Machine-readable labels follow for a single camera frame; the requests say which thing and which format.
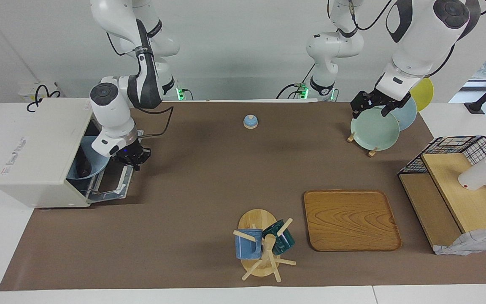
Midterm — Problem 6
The glass oven door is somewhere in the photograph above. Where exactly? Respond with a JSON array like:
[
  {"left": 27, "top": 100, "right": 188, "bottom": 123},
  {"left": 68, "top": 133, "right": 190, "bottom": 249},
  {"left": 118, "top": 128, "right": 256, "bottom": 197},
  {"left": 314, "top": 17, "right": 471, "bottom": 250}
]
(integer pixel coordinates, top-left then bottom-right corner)
[{"left": 86, "top": 163, "right": 136, "bottom": 205}]

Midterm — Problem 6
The dark purple eggplant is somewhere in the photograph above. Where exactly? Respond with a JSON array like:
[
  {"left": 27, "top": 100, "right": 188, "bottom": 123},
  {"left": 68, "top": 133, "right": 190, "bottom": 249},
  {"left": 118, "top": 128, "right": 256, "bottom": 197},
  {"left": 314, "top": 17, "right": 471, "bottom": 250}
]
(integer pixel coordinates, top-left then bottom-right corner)
[{"left": 76, "top": 157, "right": 93, "bottom": 177}]

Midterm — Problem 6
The beige toaster oven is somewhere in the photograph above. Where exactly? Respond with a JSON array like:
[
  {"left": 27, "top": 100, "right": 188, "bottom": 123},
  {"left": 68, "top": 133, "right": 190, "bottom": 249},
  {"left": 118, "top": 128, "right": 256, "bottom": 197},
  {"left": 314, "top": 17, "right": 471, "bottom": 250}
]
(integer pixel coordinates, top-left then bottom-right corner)
[{"left": 0, "top": 98, "right": 136, "bottom": 209}]

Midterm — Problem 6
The large light blue plate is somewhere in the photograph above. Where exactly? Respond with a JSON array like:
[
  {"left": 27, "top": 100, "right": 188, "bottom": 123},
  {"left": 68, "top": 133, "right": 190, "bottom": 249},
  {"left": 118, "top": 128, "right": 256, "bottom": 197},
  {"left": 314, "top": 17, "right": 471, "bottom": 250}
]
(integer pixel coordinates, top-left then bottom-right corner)
[{"left": 389, "top": 96, "right": 418, "bottom": 132}]

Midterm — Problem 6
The pale green plate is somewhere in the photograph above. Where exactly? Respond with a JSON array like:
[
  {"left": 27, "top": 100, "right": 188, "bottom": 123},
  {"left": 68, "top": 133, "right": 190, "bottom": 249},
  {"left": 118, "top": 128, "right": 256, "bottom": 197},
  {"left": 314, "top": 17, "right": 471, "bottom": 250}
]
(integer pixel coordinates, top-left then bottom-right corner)
[{"left": 350, "top": 106, "right": 401, "bottom": 152}]

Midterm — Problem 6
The yellow plate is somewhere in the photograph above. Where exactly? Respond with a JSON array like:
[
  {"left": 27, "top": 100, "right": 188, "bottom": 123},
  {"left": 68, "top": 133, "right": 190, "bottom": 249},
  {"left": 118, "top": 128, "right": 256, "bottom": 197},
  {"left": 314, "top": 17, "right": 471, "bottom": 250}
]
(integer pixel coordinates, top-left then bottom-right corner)
[{"left": 410, "top": 77, "right": 435, "bottom": 113}]

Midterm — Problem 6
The wooden plate rack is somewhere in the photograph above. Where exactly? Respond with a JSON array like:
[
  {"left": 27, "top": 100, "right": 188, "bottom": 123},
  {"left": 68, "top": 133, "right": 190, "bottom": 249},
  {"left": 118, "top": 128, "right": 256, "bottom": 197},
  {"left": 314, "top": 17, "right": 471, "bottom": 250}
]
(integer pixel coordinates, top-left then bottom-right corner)
[{"left": 346, "top": 131, "right": 385, "bottom": 158}]

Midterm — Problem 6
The brown table mat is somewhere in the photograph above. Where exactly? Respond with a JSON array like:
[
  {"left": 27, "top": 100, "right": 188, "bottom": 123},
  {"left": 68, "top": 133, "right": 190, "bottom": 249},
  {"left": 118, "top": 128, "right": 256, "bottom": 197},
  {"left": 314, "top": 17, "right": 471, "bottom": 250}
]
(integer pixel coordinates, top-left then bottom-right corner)
[{"left": 0, "top": 101, "right": 486, "bottom": 291}]

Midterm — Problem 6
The wooden serving tray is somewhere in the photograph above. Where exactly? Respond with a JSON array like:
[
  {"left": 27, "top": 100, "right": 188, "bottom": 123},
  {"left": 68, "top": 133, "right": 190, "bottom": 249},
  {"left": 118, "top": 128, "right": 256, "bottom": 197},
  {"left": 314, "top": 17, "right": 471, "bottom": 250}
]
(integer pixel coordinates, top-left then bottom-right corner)
[{"left": 303, "top": 190, "right": 402, "bottom": 252}]

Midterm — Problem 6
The white paper cup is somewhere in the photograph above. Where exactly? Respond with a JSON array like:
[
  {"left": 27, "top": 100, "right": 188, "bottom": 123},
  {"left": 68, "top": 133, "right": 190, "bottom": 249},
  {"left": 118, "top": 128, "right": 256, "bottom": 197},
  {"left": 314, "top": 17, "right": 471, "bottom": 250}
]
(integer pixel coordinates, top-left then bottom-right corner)
[{"left": 458, "top": 157, "right": 486, "bottom": 191}]

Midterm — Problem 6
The white power strip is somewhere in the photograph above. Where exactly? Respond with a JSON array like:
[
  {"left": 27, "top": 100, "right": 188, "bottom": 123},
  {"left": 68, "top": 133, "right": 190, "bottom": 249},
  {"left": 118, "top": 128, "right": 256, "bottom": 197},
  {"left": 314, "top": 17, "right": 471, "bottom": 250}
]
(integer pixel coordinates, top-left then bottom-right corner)
[{"left": 18, "top": 82, "right": 60, "bottom": 102}]

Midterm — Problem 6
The wooden mug tree stand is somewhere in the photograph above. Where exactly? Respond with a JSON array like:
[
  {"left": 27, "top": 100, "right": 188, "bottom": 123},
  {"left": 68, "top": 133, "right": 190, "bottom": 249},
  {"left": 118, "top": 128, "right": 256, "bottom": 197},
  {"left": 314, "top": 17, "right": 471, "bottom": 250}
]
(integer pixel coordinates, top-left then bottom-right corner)
[{"left": 232, "top": 209, "right": 297, "bottom": 283}]

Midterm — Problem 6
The blue mug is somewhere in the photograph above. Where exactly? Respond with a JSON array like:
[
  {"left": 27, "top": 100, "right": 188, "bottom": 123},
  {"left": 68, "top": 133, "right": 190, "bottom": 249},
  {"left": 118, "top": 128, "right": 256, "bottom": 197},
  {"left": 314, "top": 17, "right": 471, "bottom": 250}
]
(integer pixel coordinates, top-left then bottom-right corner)
[{"left": 234, "top": 228, "right": 264, "bottom": 260}]

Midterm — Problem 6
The dark green mug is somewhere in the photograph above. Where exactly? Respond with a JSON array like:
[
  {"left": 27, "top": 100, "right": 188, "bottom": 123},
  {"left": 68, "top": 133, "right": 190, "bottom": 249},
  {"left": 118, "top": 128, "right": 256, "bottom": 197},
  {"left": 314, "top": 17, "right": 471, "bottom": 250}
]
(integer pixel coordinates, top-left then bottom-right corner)
[{"left": 262, "top": 219, "right": 296, "bottom": 256}]

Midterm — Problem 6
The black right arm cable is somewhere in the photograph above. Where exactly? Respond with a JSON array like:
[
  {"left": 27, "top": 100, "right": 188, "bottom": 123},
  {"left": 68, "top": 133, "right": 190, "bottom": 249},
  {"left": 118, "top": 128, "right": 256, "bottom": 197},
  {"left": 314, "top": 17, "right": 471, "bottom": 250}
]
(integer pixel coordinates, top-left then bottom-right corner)
[{"left": 107, "top": 32, "right": 174, "bottom": 138}]

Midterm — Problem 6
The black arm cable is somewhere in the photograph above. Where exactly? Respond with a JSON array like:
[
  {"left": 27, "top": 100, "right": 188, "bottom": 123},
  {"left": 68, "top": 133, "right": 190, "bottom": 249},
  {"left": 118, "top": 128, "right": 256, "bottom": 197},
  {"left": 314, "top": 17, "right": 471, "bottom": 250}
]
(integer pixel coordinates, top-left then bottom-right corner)
[
  {"left": 327, "top": 0, "right": 486, "bottom": 79},
  {"left": 107, "top": 32, "right": 174, "bottom": 138}
]

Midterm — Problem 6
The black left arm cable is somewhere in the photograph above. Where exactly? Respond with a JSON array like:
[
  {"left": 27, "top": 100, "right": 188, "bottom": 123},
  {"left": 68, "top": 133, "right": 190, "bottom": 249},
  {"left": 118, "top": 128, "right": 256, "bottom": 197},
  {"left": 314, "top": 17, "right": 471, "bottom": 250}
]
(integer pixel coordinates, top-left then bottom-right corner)
[{"left": 327, "top": 0, "right": 486, "bottom": 79}]

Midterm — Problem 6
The black looped cable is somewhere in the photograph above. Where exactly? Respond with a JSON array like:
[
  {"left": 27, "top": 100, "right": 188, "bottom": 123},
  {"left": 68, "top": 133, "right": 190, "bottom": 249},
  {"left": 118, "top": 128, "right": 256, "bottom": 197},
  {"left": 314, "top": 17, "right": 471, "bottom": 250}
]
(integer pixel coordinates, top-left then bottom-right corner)
[{"left": 26, "top": 84, "right": 61, "bottom": 113}]

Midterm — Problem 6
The wooden shelf with wire basket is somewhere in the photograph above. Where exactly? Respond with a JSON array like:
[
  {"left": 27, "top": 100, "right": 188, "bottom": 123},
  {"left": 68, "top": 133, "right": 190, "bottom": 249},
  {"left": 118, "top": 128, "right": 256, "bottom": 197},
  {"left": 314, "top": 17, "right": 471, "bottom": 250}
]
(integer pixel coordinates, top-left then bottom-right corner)
[{"left": 397, "top": 135, "right": 486, "bottom": 256}]

